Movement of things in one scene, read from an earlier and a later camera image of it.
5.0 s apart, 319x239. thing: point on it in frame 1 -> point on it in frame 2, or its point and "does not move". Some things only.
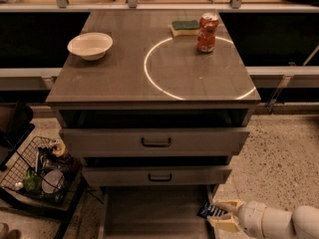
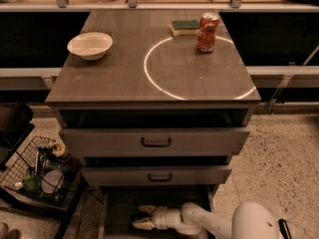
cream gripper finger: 232,205 -> 147,208
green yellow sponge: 184,28 does not move
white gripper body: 251,216 -> 160,216
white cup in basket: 53,181 does not move
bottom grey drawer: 156,211 does not move
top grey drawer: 154,141 does not move
